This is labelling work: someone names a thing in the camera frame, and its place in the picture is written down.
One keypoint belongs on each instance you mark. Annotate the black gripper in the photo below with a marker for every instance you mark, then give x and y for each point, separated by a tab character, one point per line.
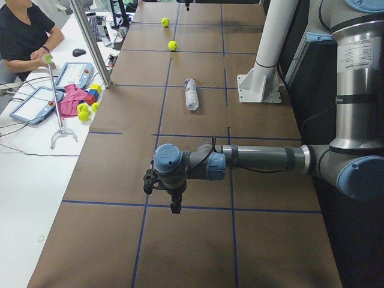
174	192

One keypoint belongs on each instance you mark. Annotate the clear tennis ball can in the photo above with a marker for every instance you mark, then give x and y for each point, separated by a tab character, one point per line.
191	96

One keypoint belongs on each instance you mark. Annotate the yellow Grand Slam tennis ball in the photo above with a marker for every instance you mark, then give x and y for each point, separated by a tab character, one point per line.
172	45

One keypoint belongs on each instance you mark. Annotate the yellow Wilson tennis ball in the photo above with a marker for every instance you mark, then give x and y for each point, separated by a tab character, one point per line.
165	22

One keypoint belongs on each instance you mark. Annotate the yellow tennis ball on desk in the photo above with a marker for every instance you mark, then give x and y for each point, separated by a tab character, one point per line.
82	107

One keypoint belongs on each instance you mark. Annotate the red cube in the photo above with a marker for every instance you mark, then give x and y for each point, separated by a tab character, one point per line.
90	99

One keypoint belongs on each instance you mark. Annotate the blue cube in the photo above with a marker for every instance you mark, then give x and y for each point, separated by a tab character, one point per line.
94	93

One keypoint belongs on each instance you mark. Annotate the yellow cube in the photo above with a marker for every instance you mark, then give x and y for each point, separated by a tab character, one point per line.
95	87

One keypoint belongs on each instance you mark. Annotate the pink cloth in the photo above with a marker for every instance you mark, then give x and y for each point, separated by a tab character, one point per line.
68	106

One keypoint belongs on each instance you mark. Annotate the far teach pendant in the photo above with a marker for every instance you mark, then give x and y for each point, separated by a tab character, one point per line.
78	73

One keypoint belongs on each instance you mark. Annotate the teach pendant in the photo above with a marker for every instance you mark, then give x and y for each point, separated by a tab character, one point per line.
78	73
35	108

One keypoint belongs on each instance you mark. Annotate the near teach pendant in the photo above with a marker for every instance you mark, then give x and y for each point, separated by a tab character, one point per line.
35	108

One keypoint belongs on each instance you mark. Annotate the black computer mouse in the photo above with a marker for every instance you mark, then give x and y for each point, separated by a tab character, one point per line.
78	52

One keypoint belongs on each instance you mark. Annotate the reacher grabber tool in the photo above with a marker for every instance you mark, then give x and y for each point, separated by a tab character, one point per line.
62	131

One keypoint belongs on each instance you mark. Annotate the black keyboard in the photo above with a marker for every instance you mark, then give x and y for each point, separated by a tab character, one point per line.
93	24

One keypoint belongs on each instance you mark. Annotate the seated person in black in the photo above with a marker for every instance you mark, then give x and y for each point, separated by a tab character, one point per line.
28	35

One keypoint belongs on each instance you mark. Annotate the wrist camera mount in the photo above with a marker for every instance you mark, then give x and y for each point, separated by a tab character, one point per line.
151	181

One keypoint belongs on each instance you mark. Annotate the aluminium frame post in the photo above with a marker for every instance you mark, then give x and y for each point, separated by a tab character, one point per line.
86	30

